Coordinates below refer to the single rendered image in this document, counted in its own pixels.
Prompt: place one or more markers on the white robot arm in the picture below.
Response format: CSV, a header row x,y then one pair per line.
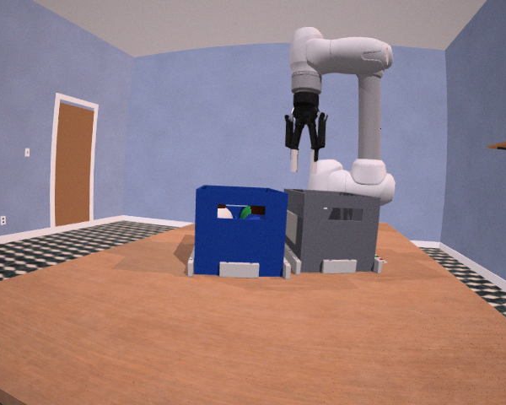
x,y
312,56

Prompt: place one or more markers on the grey divided crate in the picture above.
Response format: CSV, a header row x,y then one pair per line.
x,y
313,238

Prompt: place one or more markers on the green bottle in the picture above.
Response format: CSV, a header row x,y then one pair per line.
x,y
247,213
243,211

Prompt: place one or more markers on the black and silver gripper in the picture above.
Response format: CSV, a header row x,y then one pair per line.
x,y
305,111

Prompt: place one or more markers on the blue plastic bottle crate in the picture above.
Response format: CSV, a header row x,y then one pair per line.
x,y
240,240

